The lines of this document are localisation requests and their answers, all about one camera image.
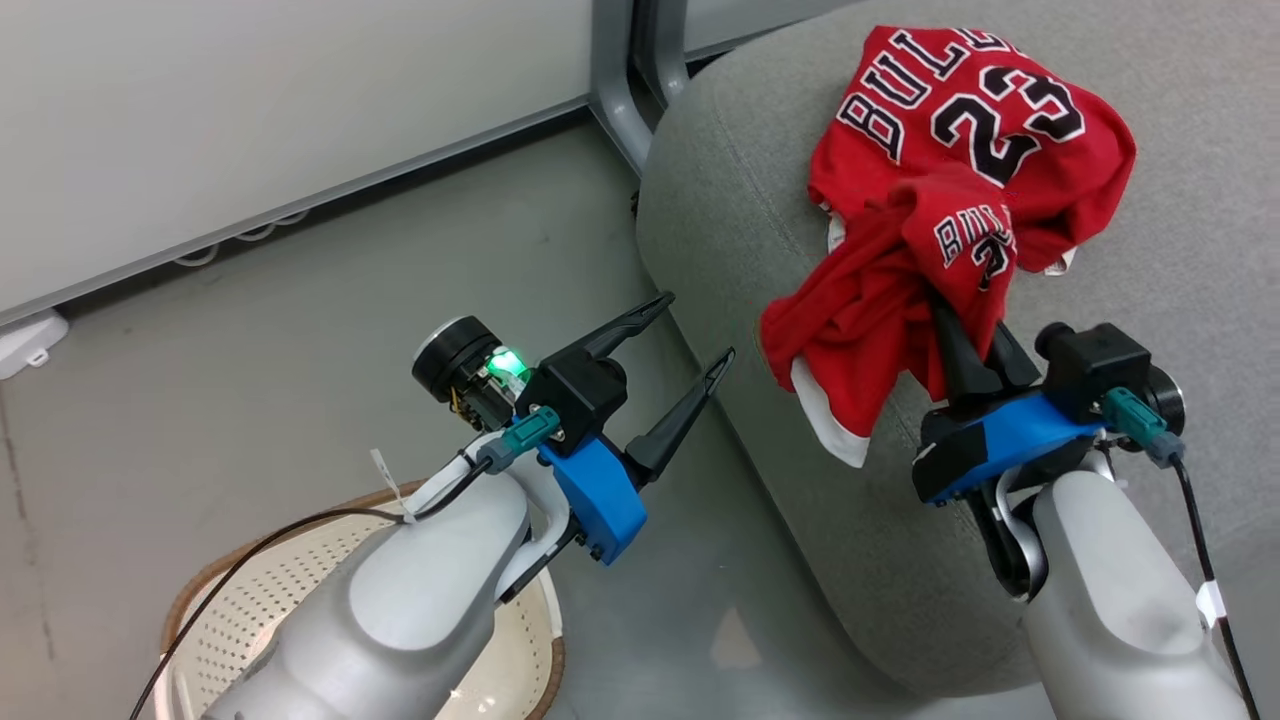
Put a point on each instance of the red Bulls jersey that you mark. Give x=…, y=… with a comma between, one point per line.
x=970, y=110

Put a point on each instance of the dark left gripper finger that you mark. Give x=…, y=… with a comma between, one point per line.
x=625, y=325
x=685, y=415

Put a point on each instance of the large white partition panel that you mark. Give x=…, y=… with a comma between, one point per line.
x=250, y=120

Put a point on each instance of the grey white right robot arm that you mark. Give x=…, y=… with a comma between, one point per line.
x=1110, y=600

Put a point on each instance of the grey partition leg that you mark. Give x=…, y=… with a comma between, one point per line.
x=668, y=50
x=620, y=90

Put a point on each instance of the narrow white partition panel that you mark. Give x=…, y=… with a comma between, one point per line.
x=750, y=20

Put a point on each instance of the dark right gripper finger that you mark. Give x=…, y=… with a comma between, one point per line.
x=965, y=365
x=1012, y=362

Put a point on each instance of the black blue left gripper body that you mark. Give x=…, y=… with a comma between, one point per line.
x=575, y=400

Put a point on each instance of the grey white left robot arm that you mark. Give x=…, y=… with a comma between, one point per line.
x=400, y=600

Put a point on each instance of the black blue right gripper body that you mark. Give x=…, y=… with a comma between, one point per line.
x=1010, y=435

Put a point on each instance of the grey fabric sofa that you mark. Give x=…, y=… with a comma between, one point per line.
x=800, y=560

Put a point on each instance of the white perforated laundry basket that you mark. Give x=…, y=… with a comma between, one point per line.
x=240, y=610

